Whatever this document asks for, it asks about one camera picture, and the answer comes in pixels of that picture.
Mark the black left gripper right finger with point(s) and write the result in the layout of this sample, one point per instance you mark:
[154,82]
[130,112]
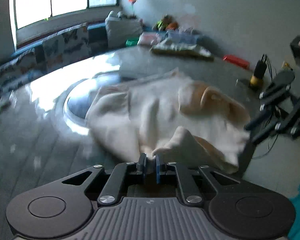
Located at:
[234,206]

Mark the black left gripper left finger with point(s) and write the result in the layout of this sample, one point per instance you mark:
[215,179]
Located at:
[62,207]

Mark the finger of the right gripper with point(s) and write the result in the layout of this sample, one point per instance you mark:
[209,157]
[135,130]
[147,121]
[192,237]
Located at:
[277,92]
[280,124]

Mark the cream fleece garment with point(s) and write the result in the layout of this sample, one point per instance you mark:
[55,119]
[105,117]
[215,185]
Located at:
[171,115]

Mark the red plastic stool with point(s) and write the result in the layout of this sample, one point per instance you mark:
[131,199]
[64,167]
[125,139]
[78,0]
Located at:
[236,61]

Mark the grey quilted star table cover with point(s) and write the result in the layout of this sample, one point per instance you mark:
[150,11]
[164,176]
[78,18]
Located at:
[36,145]

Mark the clear plastic storage box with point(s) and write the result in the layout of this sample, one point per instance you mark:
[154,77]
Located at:
[188,36]

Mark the black round cooktop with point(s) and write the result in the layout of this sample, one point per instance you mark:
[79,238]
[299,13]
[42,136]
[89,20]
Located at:
[80,99]

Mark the green floral folded blanket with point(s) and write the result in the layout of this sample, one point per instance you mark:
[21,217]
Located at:
[168,47]

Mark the orange plush toy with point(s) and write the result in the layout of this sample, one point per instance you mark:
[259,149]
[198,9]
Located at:
[172,26]

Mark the teddy bear in green vest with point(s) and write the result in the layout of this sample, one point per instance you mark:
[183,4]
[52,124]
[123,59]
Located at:
[162,24]

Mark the pink white folded cloth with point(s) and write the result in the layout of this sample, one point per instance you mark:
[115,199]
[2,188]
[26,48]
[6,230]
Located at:
[149,39]

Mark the small butterfly cushion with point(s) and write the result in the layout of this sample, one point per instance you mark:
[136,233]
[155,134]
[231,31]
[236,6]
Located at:
[20,71]

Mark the green plastic bowl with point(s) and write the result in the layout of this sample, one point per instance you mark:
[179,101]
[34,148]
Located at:
[131,42]

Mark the large butterfly cushion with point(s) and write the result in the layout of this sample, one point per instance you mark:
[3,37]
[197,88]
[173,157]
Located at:
[66,47]

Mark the blue bench sofa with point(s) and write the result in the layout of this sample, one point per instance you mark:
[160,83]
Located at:
[98,43]

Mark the grey plain cushion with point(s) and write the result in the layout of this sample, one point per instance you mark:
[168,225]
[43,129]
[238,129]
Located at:
[119,30]

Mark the yellow black cable holder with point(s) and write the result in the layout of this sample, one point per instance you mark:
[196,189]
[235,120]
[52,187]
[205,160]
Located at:
[256,80]

